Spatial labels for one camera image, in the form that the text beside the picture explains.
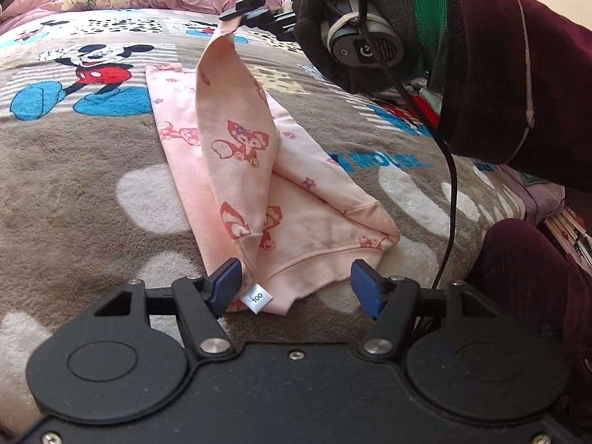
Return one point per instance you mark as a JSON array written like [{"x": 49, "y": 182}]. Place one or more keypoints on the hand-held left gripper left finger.
[{"x": 226, "y": 286}]

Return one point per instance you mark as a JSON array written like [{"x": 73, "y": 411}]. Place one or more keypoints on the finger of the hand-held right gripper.
[{"x": 266, "y": 14}]

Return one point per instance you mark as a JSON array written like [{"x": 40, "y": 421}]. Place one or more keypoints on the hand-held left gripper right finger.
[{"x": 366, "y": 290}]

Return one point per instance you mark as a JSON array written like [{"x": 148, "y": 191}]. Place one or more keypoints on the pink fox-print garment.
[{"x": 240, "y": 148}]

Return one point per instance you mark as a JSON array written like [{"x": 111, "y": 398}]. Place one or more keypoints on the person's right forearm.
[{"x": 518, "y": 83}]

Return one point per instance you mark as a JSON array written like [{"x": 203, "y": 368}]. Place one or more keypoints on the person's leg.
[{"x": 536, "y": 286}]

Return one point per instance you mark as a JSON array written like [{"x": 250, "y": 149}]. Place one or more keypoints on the printed plush blanket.
[{"x": 78, "y": 185}]

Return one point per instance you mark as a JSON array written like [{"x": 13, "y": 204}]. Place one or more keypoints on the stack of boxes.
[{"x": 571, "y": 236}]

